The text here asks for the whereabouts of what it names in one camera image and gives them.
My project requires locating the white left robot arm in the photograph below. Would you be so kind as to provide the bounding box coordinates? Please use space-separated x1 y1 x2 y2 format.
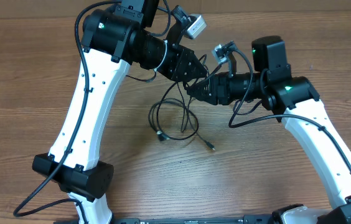
32 1 207 223

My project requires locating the black USB cable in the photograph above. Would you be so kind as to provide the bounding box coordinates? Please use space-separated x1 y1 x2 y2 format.
147 54 217 152

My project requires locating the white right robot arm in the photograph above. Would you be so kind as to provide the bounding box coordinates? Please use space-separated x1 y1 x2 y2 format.
187 35 351 223

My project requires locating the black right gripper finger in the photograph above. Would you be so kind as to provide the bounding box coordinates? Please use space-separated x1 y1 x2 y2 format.
186 76 216 93
194 93 218 105

